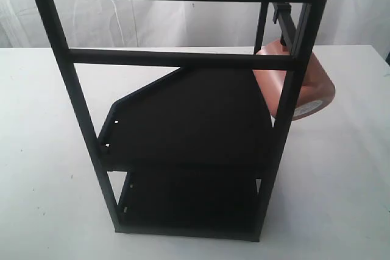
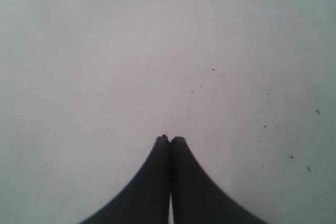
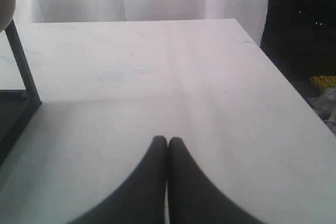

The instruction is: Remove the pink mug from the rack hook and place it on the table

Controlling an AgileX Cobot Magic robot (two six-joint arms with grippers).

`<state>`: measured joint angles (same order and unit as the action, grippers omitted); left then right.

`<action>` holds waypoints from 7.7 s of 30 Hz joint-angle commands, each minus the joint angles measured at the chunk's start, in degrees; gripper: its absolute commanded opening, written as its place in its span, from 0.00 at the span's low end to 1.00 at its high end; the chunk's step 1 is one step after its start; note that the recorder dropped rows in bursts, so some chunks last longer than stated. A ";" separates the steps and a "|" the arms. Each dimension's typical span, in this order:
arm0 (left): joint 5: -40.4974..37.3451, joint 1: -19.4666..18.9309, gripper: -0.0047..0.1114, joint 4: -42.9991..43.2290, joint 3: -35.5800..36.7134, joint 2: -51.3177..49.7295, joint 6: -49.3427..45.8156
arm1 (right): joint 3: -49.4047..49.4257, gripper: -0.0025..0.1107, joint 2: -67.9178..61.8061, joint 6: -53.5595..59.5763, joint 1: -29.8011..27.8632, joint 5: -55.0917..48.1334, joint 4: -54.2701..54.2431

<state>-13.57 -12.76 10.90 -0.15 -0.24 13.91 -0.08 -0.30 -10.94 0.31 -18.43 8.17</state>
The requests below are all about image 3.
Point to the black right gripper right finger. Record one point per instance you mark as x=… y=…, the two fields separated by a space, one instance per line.
x=192 y=197

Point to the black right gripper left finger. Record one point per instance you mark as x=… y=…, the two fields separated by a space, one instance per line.
x=141 y=197

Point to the black metal shelf rack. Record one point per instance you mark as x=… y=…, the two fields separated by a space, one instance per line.
x=17 y=106

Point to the white clutter on floor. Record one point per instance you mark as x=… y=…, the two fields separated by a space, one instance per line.
x=324 y=107

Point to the yellow object on floor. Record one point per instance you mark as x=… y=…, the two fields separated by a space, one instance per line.
x=323 y=82

